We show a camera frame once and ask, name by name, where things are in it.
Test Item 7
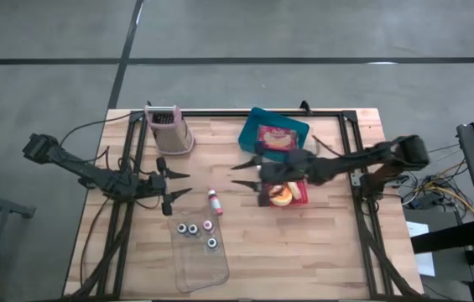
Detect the black support beam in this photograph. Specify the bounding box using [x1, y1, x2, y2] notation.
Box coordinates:
[410, 218, 474, 255]

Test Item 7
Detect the metal box grater pink trim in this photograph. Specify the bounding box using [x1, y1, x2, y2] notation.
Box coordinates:
[143, 104, 196, 157]

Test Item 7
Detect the grey metal mounting plate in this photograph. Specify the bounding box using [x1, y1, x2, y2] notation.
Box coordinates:
[349, 169, 367, 188]

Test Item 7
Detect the black aluminium table frame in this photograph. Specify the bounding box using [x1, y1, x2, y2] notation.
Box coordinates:
[68, 100, 422, 302]

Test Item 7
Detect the teal plastic bin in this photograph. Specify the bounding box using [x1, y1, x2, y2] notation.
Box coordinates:
[237, 106, 310, 164]

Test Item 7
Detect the clear plastic bin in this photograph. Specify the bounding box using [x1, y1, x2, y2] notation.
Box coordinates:
[166, 207, 230, 294]

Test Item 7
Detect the floor cable bundle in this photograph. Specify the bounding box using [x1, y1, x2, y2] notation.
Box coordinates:
[387, 144, 474, 221]

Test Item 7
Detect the red snack packet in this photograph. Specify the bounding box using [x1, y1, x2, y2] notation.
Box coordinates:
[256, 123, 300, 153]

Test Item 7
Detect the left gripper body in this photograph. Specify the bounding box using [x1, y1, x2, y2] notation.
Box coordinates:
[135, 156, 175, 217]

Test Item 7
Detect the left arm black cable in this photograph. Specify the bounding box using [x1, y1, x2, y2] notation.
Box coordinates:
[59, 112, 145, 164]

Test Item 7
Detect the yellow banana-like object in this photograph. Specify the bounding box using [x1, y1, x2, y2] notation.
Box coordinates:
[269, 186, 293, 207]

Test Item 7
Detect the red plastic basket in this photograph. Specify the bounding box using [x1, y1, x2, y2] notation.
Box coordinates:
[261, 178, 310, 207]

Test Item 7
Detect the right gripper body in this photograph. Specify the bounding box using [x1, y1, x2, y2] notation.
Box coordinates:
[254, 141, 320, 207]

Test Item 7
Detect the white paper sheet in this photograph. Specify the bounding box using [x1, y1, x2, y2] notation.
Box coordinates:
[405, 221, 436, 278]

